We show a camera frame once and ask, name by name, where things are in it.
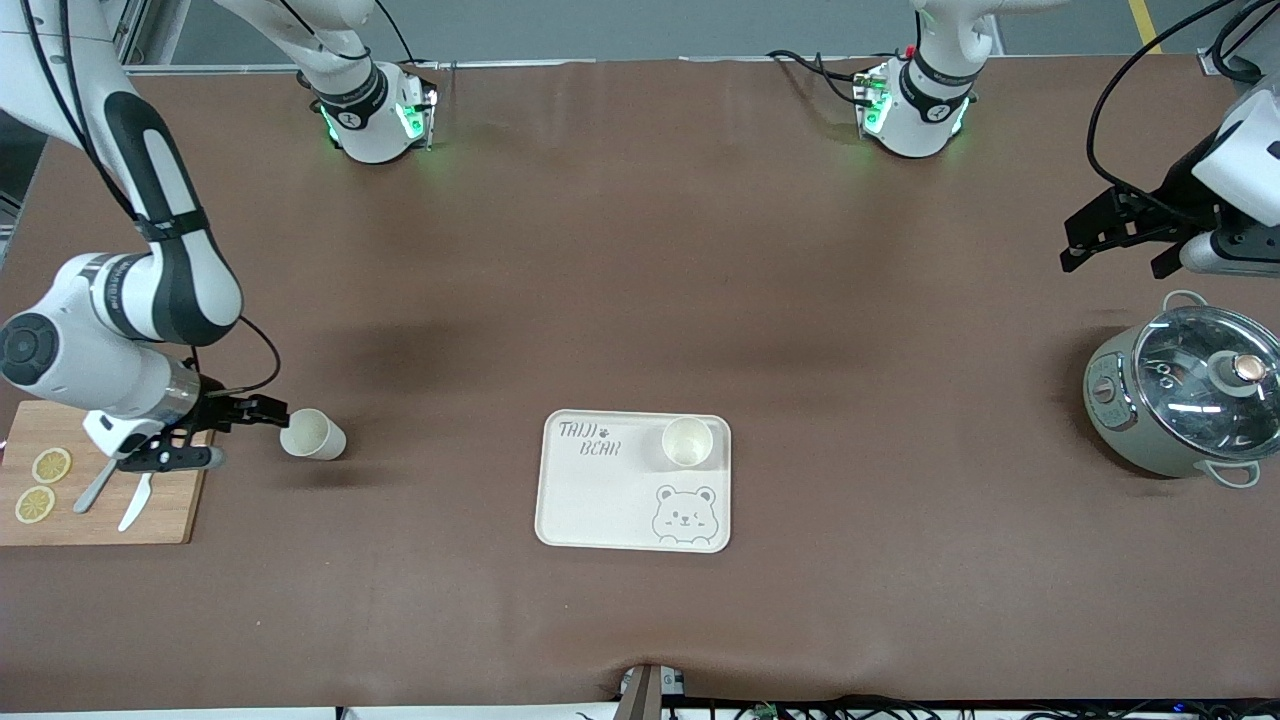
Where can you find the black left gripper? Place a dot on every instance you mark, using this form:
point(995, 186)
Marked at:
point(1176, 197)

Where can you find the yellow lemon slice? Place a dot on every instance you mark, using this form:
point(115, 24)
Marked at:
point(35, 504)
point(51, 465)

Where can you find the white plastic knife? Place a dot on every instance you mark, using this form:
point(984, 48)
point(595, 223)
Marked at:
point(133, 510)

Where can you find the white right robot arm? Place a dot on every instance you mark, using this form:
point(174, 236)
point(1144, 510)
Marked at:
point(100, 350)

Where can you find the glass pot lid with knob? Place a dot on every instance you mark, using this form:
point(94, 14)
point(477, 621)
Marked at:
point(1180, 400)

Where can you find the grey plastic knife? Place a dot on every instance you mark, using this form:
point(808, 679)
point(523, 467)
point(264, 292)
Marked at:
point(90, 497)

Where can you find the sage green electric cooking pot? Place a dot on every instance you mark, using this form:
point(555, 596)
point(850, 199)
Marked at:
point(1120, 430)

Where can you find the white plastic cup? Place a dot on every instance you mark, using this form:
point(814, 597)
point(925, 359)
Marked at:
point(325, 440)
point(688, 445)

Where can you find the aluminium frame profile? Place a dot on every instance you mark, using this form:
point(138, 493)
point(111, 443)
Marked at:
point(1207, 63)
point(128, 40)

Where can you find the bamboo cutting board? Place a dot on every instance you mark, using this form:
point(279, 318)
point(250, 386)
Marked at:
point(170, 510)

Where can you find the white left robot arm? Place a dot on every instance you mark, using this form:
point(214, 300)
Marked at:
point(920, 110)

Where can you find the silver table edge rail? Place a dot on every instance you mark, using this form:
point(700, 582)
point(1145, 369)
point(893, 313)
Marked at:
point(200, 69)

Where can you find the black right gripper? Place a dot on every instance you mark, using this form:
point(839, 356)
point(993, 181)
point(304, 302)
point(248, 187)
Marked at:
point(213, 410)

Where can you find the cream tray with bear print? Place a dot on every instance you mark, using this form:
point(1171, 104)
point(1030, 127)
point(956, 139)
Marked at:
point(590, 510)

